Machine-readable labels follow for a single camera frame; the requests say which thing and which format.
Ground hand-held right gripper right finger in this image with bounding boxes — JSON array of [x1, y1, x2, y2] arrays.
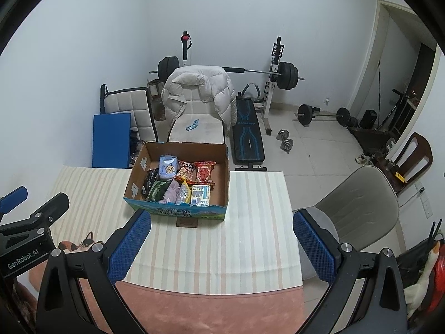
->
[[293, 209, 407, 334]]

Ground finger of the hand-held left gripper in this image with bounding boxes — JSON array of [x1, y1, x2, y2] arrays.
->
[[29, 192, 70, 232], [0, 186, 29, 230]]

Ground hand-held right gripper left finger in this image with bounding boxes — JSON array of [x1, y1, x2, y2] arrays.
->
[[36, 209, 152, 334]]

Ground green snack packet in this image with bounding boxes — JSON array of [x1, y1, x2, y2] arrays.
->
[[146, 180, 173, 202]]

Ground silver yellow snack packet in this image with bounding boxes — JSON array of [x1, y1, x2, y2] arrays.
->
[[174, 177, 192, 205]]

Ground white blue tissue pack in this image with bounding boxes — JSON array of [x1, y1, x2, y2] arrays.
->
[[191, 184, 212, 207]]

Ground light blue snack packet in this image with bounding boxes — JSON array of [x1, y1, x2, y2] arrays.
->
[[159, 154, 179, 180]]

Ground cartoon print snack packet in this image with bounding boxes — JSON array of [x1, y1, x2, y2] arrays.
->
[[175, 161, 197, 181]]

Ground red snack packet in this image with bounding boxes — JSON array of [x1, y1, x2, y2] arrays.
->
[[193, 161, 217, 185]]

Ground printed cardboard box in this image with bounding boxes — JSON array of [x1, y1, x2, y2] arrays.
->
[[124, 141, 230, 221]]

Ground grey shell chair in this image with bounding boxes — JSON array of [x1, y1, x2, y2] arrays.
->
[[292, 166, 400, 281]]

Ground blue flat board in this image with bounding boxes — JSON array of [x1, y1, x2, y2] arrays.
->
[[92, 112, 133, 168]]

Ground dark clutter pile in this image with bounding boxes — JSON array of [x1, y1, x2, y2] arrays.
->
[[129, 129, 145, 168]]

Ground white goose plush toy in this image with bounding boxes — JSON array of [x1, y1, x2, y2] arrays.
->
[[405, 242, 442, 319]]

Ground dark wooden crate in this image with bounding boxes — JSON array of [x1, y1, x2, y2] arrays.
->
[[349, 125, 395, 154]]

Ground black router antennas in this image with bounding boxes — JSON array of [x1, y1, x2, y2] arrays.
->
[[429, 218, 444, 240]]

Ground black weight bench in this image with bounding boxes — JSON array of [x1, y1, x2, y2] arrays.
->
[[232, 95, 268, 172]]

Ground white quilted chair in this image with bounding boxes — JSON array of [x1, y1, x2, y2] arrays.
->
[[100, 84, 158, 143]]

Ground red bag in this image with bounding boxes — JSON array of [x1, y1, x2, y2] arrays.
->
[[426, 261, 445, 312]]

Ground short barbell with black plates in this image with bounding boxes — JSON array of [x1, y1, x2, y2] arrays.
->
[[295, 104, 359, 127]]

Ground beige padded chair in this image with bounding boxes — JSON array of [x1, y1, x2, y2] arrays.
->
[[168, 90, 225, 143]]

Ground black speaker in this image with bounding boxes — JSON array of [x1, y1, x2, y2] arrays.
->
[[359, 109, 378, 129]]

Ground brown transparent container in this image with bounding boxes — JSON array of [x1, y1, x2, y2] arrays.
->
[[148, 79, 165, 122]]

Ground white barbell rack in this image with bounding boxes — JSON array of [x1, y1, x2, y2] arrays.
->
[[180, 32, 283, 136]]

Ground brown wooden chair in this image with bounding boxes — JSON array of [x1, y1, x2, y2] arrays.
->
[[386, 132, 433, 195]]

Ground black kick scooter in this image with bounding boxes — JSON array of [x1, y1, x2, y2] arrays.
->
[[379, 89, 411, 131]]

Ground white puffer jacket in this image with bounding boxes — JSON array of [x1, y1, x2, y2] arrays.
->
[[161, 65, 238, 136]]

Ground long barbell with black plates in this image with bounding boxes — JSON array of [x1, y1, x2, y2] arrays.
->
[[149, 57, 305, 89]]

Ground black pole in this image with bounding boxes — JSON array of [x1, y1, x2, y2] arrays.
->
[[375, 61, 383, 110]]

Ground black power cable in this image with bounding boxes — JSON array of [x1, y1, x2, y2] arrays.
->
[[400, 188, 425, 206]]

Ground white wall outlet panel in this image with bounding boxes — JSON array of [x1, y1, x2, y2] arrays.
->
[[419, 191, 433, 220]]

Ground grey curved handle bar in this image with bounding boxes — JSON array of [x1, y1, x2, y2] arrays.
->
[[241, 83, 261, 103]]

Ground cream door frame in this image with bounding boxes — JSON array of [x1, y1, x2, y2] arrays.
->
[[349, 0, 437, 136]]

